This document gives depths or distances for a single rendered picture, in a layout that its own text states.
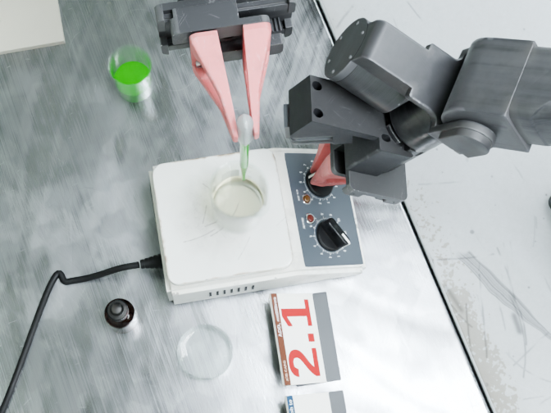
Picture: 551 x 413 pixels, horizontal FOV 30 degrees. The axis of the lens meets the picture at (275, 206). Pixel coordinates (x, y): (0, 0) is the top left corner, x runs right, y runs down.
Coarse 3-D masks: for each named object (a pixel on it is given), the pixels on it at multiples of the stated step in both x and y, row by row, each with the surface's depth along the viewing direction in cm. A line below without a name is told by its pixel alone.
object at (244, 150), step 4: (240, 144) 78; (248, 144) 78; (240, 148) 79; (244, 148) 78; (248, 148) 79; (240, 152) 80; (244, 152) 79; (248, 152) 80; (240, 156) 81; (244, 156) 80; (240, 160) 82; (244, 160) 81; (240, 164) 83; (244, 164) 82; (240, 168) 84; (244, 168) 84; (244, 172) 85; (244, 176) 87
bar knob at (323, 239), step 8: (320, 224) 101; (328, 224) 100; (336, 224) 100; (320, 232) 101; (328, 232) 101; (336, 232) 100; (320, 240) 100; (328, 240) 101; (336, 240) 101; (344, 240) 100; (328, 248) 101; (336, 248) 101
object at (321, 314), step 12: (312, 300) 104; (324, 300) 104; (312, 312) 104; (324, 312) 104; (324, 324) 104; (276, 336) 99; (324, 336) 103; (324, 348) 103; (324, 360) 103; (336, 360) 103; (324, 372) 102; (336, 372) 103; (300, 384) 102
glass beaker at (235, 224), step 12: (228, 168) 92; (252, 168) 92; (216, 180) 93; (264, 180) 92; (264, 192) 93; (264, 204) 91; (216, 216) 94; (228, 216) 90; (240, 216) 90; (252, 216) 90; (228, 228) 95; (240, 228) 95; (252, 228) 96
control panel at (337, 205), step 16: (288, 160) 102; (304, 160) 103; (304, 176) 102; (304, 192) 102; (336, 192) 104; (304, 208) 101; (320, 208) 102; (336, 208) 103; (352, 208) 104; (304, 224) 100; (352, 224) 104; (304, 240) 100; (352, 240) 103; (304, 256) 99; (320, 256) 100; (336, 256) 101; (352, 256) 102
